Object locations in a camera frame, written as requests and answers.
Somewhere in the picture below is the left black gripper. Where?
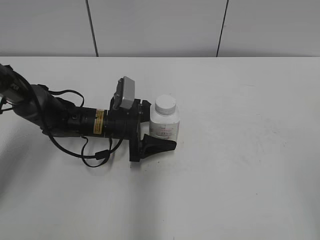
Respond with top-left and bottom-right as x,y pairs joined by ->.
104,99 -> 177,162

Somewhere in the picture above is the white meinianda bottle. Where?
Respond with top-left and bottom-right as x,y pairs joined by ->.
149,106 -> 180,142

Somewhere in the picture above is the white bottle cap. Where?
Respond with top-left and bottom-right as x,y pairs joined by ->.
154,95 -> 177,116

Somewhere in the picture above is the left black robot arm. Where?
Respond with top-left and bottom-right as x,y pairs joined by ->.
0,65 -> 177,167

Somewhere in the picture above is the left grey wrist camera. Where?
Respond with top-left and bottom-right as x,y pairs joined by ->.
113,76 -> 135,110

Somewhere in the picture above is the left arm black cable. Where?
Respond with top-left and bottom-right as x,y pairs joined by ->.
24,74 -> 125,168

